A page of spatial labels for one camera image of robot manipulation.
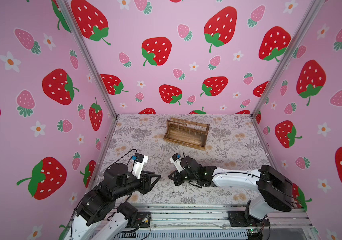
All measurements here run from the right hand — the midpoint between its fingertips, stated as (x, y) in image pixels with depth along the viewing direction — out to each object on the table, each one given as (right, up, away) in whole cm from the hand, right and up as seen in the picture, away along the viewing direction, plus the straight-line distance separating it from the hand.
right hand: (170, 173), depth 80 cm
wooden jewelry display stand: (+12, +21, +30) cm, 39 cm away
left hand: (-4, +5, -17) cm, 18 cm away
